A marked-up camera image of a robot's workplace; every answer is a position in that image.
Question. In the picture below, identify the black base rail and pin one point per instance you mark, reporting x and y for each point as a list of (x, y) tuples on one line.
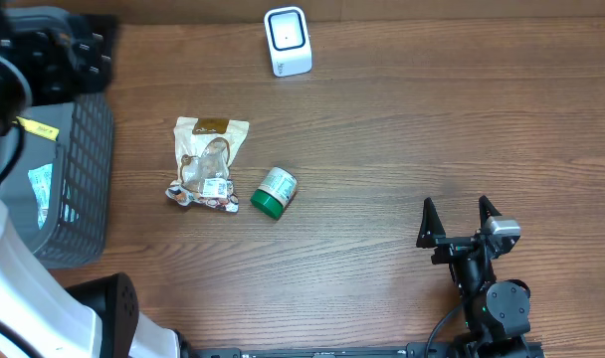
[(411, 350)]

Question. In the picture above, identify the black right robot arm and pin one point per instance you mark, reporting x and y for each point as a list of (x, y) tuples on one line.
[(496, 312)]

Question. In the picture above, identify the teal snack packet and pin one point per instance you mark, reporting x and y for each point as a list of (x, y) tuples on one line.
[(41, 180)]

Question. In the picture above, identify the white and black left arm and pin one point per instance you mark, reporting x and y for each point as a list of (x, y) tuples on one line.
[(97, 318)]

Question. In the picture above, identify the beige Pantree snack bag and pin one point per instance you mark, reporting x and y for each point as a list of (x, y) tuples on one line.
[(205, 149)]

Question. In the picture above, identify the green lid white jar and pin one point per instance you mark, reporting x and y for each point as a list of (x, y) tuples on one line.
[(275, 192)]

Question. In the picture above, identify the yellow and blue bar packet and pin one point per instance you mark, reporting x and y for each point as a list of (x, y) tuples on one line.
[(38, 128)]

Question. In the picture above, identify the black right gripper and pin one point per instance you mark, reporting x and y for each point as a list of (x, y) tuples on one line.
[(433, 234)]

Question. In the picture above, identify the dark grey plastic basket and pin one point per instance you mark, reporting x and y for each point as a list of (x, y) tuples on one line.
[(81, 157)]

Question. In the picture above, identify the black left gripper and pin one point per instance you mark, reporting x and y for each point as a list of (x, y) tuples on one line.
[(43, 49)]

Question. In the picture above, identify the white barcode scanner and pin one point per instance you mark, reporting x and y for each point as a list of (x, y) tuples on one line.
[(288, 41)]

